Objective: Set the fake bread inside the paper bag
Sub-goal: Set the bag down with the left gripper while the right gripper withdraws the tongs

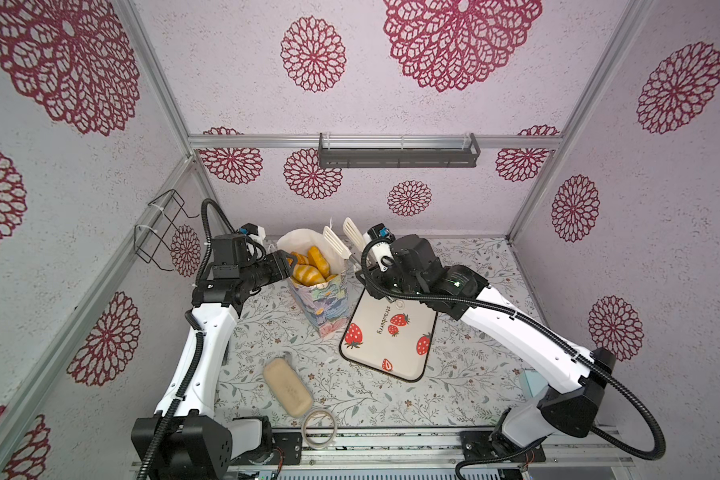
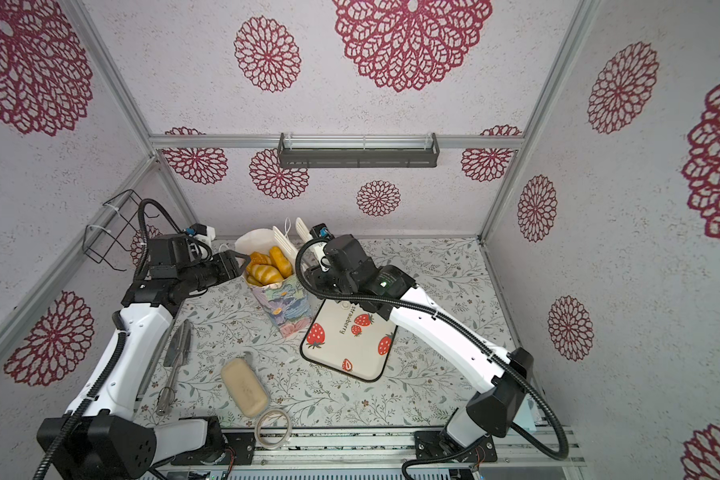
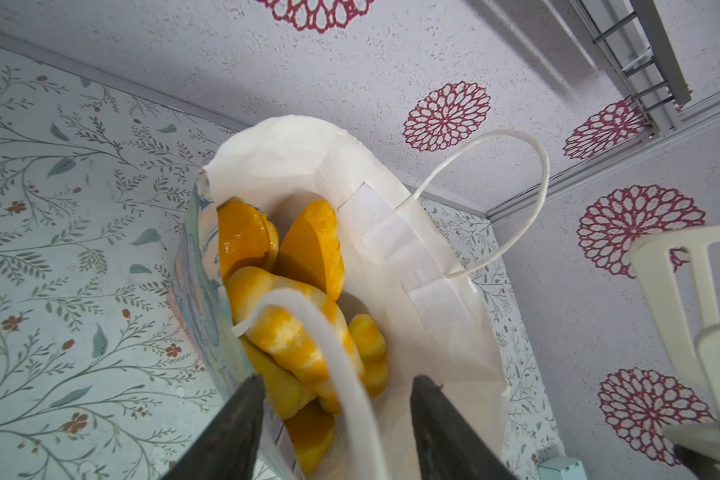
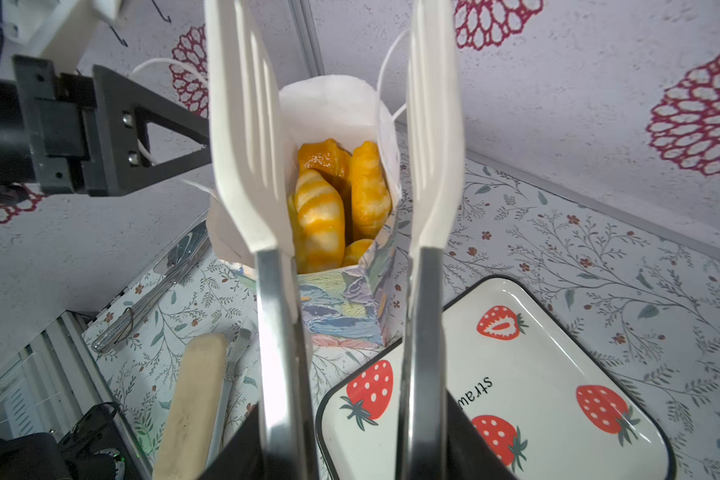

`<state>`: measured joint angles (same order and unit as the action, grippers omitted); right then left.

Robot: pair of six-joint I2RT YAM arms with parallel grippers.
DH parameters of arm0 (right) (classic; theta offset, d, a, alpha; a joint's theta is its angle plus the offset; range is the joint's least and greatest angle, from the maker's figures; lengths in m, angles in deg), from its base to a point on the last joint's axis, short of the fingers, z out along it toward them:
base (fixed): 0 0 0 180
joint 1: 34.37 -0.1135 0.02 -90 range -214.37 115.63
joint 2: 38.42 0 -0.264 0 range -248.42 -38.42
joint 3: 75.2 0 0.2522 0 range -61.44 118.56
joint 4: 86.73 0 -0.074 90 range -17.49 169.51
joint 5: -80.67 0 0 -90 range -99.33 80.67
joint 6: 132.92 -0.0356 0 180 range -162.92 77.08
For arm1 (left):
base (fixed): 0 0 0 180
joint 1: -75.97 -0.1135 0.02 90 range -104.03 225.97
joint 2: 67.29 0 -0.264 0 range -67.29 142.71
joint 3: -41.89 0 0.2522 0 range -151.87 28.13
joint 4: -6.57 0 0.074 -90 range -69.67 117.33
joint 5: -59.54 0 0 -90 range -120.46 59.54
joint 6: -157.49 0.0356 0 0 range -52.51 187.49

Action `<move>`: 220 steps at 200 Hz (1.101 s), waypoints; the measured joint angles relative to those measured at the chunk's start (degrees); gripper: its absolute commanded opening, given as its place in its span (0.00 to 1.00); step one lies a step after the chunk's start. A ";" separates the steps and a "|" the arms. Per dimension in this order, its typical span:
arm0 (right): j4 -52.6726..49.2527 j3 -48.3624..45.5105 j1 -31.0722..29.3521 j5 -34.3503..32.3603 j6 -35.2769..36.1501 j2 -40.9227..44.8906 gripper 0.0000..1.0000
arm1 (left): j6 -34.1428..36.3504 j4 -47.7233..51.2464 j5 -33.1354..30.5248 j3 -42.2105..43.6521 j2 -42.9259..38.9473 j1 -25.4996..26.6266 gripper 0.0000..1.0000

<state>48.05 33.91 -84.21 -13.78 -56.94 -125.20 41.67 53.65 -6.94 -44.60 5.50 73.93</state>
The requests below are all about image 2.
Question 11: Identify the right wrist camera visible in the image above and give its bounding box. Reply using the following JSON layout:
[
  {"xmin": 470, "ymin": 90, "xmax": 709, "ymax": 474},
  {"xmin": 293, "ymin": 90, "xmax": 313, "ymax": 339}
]
[{"xmin": 323, "ymin": 234, "xmax": 369, "ymax": 271}]

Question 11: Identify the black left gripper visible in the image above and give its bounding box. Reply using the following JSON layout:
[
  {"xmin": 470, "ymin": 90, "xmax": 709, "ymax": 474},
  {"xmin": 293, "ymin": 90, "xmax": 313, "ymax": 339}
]
[{"xmin": 179, "ymin": 249, "xmax": 250, "ymax": 293}]

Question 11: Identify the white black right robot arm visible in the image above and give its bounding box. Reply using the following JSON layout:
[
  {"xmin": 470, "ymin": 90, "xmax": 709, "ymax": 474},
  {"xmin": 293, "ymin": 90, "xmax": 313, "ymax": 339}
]
[{"xmin": 294, "ymin": 224, "xmax": 570, "ymax": 478}]

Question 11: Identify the black wall shelf rack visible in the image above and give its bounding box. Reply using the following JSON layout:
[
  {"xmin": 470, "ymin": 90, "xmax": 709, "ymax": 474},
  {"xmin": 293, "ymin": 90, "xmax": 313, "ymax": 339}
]
[{"xmin": 276, "ymin": 133, "xmax": 441, "ymax": 169}]

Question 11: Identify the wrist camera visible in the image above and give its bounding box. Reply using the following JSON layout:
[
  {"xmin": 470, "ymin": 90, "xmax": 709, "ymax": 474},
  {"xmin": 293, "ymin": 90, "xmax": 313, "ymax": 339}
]
[
  {"xmin": 147, "ymin": 234, "xmax": 196, "ymax": 275},
  {"xmin": 323, "ymin": 234, "xmax": 369, "ymax": 271}
]

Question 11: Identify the floral white paper bag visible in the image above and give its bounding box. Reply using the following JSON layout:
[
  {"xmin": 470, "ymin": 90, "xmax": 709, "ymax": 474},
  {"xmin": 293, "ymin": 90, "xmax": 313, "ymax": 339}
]
[{"xmin": 216, "ymin": 227, "xmax": 313, "ymax": 338}]

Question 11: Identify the white strawberry tray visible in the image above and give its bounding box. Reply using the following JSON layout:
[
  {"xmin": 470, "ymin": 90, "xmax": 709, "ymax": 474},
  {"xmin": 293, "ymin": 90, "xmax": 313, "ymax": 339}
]
[{"xmin": 300, "ymin": 300, "xmax": 397, "ymax": 383}]

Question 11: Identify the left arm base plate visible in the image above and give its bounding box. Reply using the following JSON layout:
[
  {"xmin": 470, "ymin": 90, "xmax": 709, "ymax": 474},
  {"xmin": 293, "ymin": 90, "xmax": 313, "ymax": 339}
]
[{"xmin": 169, "ymin": 430, "xmax": 256, "ymax": 467}]

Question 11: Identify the clear tape roll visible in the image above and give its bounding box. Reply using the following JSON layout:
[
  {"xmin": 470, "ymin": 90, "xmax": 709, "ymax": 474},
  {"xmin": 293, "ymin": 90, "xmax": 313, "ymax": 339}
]
[{"xmin": 253, "ymin": 409, "xmax": 293, "ymax": 451}]

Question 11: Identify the croissant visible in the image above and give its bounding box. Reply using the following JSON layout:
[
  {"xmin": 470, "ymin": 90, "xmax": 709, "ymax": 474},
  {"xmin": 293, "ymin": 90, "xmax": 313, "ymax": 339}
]
[
  {"xmin": 269, "ymin": 246, "xmax": 293, "ymax": 279},
  {"xmin": 250, "ymin": 264, "xmax": 285, "ymax": 286},
  {"xmin": 246, "ymin": 275, "xmax": 262, "ymax": 287}
]

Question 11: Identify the black wire wall holder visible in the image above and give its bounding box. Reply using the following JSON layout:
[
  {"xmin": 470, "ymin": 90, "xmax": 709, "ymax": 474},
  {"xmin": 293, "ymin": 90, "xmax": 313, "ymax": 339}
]
[{"xmin": 80, "ymin": 189, "xmax": 147, "ymax": 272}]

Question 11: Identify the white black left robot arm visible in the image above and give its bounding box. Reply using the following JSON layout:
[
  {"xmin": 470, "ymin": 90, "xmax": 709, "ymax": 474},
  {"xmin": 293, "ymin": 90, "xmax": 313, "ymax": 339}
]
[{"xmin": 33, "ymin": 198, "xmax": 251, "ymax": 479}]

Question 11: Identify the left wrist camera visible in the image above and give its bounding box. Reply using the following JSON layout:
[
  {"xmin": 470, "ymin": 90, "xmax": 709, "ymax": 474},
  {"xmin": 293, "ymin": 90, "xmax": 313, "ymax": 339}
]
[{"xmin": 147, "ymin": 234, "xmax": 196, "ymax": 275}]

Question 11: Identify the metal whisk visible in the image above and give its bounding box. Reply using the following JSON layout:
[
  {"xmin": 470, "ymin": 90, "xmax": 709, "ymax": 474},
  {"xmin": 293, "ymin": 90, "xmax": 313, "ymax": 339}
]
[{"xmin": 156, "ymin": 320, "xmax": 193, "ymax": 416}]

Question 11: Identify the beige oval bread loaf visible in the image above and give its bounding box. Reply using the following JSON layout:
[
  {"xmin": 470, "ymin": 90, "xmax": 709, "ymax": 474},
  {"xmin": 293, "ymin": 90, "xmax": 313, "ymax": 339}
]
[{"xmin": 221, "ymin": 357, "xmax": 269, "ymax": 418}]

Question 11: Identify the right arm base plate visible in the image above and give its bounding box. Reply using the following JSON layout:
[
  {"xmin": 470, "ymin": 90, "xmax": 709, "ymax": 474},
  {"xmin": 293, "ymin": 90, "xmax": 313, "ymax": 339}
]
[{"xmin": 413, "ymin": 430, "xmax": 498, "ymax": 464}]

